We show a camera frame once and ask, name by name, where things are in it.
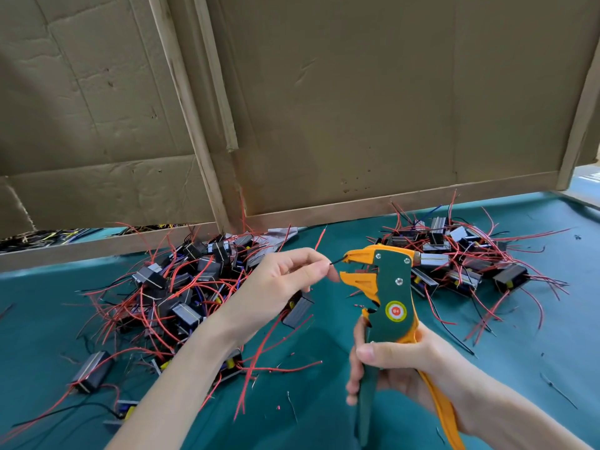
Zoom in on person's right hand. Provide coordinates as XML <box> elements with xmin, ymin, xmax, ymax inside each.
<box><xmin>345</xmin><ymin>314</ymin><xmax>489</xmax><ymax>423</ymax></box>

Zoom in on person's left hand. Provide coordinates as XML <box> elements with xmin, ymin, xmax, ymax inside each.
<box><xmin>208</xmin><ymin>247</ymin><xmax>341</xmax><ymax>345</ymax></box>

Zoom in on transformer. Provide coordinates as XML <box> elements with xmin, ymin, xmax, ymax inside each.
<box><xmin>234</xmin><ymin>226</ymin><xmax>348</xmax><ymax>418</ymax></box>

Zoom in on pile of wired transformers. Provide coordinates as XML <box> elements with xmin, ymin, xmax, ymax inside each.
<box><xmin>370</xmin><ymin>190</ymin><xmax>571</xmax><ymax>345</ymax></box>
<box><xmin>0</xmin><ymin>220</ymin><xmax>324</xmax><ymax>432</ymax></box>

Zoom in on orange green wire strippers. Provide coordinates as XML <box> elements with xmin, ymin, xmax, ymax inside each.
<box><xmin>339</xmin><ymin>243</ymin><xmax>467</xmax><ymax>450</ymax></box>

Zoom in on person's left forearm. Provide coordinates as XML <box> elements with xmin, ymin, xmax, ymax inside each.
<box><xmin>107</xmin><ymin>323</ymin><xmax>245</xmax><ymax>450</ymax></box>

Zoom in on person's right forearm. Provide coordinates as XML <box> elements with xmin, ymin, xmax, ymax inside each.
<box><xmin>459</xmin><ymin>370</ymin><xmax>592</xmax><ymax>450</ymax></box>

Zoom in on crumpled grey plastic bag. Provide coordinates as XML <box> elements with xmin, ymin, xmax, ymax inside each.
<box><xmin>246</xmin><ymin>227</ymin><xmax>301</xmax><ymax>268</ymax></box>

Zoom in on thin wooden strip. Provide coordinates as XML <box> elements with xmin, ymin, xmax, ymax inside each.
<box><xmin>192</xmin><ymin>0</ymin><xmax>240</xmax><ymax>153</ymax></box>

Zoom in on flat grey board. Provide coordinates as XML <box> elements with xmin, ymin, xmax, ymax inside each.
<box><xmin>562</xmin><ymin>164</ymin><xmax>600</xmax><ymax>210</ymax></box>

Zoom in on smooth brown cardboard panel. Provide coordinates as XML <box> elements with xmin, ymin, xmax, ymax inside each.
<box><xmin>208</xmin><ymin>0</ymin><xmax>600</xmax><ymax>216</ymax></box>

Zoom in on creased brown cardboard panel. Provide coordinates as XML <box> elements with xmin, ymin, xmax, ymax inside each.
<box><xmin>0</xmin><ymin>0</ymin><xmax>217</xmax><ymax>235</ymax></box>

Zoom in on long wooden bottom rail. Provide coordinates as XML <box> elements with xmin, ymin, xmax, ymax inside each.
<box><xmin>244</xmin><ymin>171</ymin><xmax>561</xmax><ymax>231</ymax></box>

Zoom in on short wooden bottom rail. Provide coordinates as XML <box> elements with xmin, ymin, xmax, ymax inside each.
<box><xmin>0</xmin><ymin>222</ymin><xmax>221</xmax><ymax>273</ymax></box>

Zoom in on wide wooden post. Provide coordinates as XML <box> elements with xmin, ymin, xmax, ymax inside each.
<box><xmin>150</xmin><ymin>0</ymin><xmax>231</xmax><ymax>231</ymax></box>

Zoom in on heap of black cables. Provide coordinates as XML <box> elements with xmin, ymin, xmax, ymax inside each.
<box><xmin>0</xmin><ymin>224</ymin><xmax>184</xmax><ymax>251</ymax></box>

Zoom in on wooden corner post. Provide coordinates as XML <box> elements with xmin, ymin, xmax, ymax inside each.
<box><xmin>556</xmin><ymin>51</ymin><xmax>600</xmax><ymax>191</ymax></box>

